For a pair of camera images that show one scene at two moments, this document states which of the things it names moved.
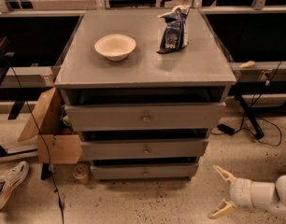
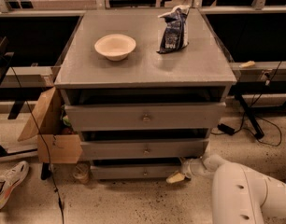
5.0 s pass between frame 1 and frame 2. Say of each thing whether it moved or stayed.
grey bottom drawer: stayed
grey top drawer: stayed
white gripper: moved
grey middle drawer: stayed
